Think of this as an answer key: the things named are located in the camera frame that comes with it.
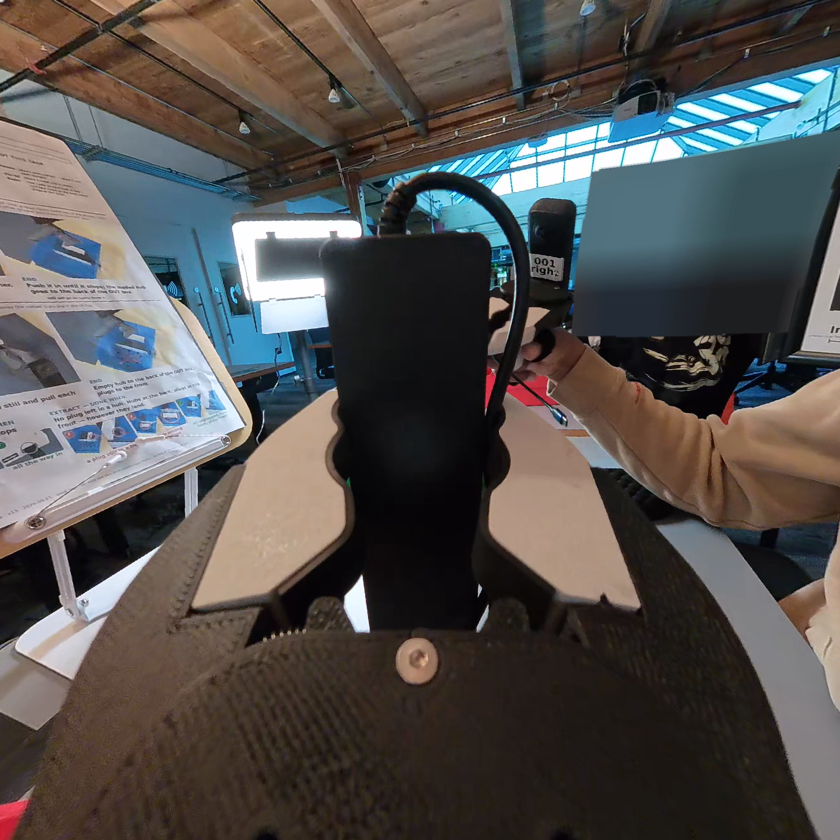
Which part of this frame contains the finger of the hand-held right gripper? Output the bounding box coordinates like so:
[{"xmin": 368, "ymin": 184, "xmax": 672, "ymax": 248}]
[{"xmin": 487, "ymin": 297, "xmax": 553, "ymax": 371}]

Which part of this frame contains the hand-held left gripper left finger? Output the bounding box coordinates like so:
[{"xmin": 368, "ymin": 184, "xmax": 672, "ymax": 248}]
[{"xmin": 189, "ymin": 392, "xmax": 361, "ymax": 630}]

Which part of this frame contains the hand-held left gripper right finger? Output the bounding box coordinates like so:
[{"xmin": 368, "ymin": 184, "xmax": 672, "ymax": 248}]
[{"xmin": 474, "ymin": 400, "xmax": 643, "ymax": 630}]

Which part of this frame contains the grey usb hub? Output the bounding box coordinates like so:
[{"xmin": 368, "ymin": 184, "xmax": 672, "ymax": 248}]
[{"xmin": 319, "ymin": 171, "xmax": 532, "ymax": 634}]

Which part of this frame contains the person's right forearm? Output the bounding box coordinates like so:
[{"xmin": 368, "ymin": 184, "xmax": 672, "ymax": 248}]
[{"xmin": 548, "ymin": 348, "xmax": 840, "ymax": 530}]

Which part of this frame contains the person's right hand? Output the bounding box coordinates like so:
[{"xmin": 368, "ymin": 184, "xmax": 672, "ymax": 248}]
[{"xmin": 487, "ymin": 328, "xmax": 586, "ymax": 396}]

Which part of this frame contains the black wrist rest pad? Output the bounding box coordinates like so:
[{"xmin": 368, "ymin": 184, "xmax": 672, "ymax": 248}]
[{"xmin": 591, "ymin": 467, "xmax": 677, "ymax": 524}]

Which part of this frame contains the ceiling projector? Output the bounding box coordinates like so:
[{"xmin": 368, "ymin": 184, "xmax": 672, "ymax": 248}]
[{"xmin": 607, "ymin": 79, "xmax": 677, "ymax": 144}]

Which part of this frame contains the wooden office desk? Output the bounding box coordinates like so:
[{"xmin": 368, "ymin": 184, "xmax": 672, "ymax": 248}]
[{"xmin": 230, "ymin": 363, "xmax": 296, "ymax": 421}]

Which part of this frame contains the light panel stand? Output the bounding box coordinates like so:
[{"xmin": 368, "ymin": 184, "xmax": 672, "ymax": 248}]
[{"xmin": 292, "ymin": 331, "xmax": 319, "ymax": 398}]

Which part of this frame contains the led light panel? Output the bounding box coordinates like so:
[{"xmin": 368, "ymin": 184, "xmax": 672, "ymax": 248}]
[{"xmin": 231, "ymin": 212, "xmax": 363, "ymax": 337}]

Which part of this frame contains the black white marker sign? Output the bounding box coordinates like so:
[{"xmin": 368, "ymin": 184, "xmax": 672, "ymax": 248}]
[{"xmin": 784, "ymin": 190, "xmax": 840, "ymax": 368}]

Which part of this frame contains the instruction poster sheet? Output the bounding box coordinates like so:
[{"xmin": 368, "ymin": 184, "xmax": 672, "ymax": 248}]
[{"xmin": 0, "ymin": 121, "xmax": 245, "ymax": 526}]

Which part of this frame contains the person's beige hoodie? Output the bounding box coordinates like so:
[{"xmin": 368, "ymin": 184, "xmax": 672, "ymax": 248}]
[{"xmin": 780, "ymin": 525, "xmax": 840, "ymax": 710}]

